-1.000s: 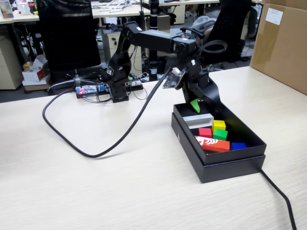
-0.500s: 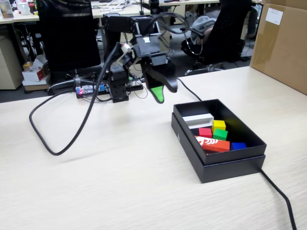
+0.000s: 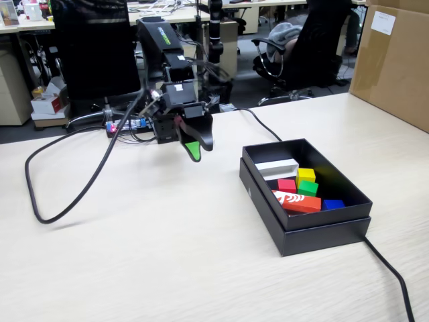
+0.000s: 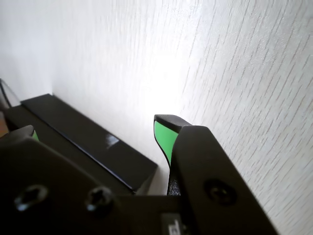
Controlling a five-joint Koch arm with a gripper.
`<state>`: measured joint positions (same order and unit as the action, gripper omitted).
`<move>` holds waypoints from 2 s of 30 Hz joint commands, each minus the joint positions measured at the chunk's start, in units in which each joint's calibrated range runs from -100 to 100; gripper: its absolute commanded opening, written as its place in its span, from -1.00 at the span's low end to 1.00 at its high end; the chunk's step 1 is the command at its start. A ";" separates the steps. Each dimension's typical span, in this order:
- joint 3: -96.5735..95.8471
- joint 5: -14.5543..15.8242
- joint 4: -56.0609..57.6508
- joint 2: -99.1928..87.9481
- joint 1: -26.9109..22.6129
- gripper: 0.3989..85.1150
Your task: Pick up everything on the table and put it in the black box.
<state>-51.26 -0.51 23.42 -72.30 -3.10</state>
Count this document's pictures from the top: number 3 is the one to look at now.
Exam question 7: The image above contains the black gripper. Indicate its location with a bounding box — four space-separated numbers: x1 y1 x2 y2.
160 81 216 164

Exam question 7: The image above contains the white rectangular box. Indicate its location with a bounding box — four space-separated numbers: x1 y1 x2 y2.
254 158 300 182

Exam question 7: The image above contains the thin black wire bundle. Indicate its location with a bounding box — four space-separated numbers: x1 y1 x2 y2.
177 36 233 108

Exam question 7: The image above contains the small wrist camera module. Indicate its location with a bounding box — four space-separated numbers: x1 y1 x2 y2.
143 89 166 117

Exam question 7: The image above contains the white folding stand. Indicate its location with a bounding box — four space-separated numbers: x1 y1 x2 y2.
139 0 180 18

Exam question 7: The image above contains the white and red open box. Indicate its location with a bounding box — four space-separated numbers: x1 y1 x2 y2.
30 76 70 115

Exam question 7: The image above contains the black mesh office chair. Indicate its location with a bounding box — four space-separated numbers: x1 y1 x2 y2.
49 0 141 130

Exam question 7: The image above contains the robot controller circuit board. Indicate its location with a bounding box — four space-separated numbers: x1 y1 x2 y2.
105 117 148 133

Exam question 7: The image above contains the yellow wooden cube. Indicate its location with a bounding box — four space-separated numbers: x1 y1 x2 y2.
295 167 316 185

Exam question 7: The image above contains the green wooden cube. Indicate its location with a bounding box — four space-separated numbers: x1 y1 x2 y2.
297 180 319 198

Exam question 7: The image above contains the light wooden office desk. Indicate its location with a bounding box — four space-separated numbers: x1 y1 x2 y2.
0 5 210 34
200 0 309 9

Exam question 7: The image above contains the orange box with white print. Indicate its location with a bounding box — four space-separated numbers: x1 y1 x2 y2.
270 189 322 215

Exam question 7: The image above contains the large brown cardboard box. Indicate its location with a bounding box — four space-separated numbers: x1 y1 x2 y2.
348 0 429 133

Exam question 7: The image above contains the grey folded blanket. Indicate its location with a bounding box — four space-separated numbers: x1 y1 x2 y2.
267 21 304 63

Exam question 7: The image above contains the red wooden cube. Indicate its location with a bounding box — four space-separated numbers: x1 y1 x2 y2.
277 178 298 195

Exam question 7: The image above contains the black chair with chrome armrests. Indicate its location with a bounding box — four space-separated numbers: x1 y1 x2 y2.
251 0 353 107

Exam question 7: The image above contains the thick black cable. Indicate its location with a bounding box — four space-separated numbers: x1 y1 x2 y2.
25 89 151 225
214 107 416 322

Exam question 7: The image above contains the black pole stand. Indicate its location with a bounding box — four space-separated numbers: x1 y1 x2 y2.
200 0 234 114

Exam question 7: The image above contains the clear picture frame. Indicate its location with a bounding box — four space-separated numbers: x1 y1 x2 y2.
0 0 20 27

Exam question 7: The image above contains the black cardboard box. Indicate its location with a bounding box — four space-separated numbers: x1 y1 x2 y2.
241 137 374 232

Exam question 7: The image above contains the small brown cardboard box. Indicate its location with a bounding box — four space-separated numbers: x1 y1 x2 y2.
32 112 70 128

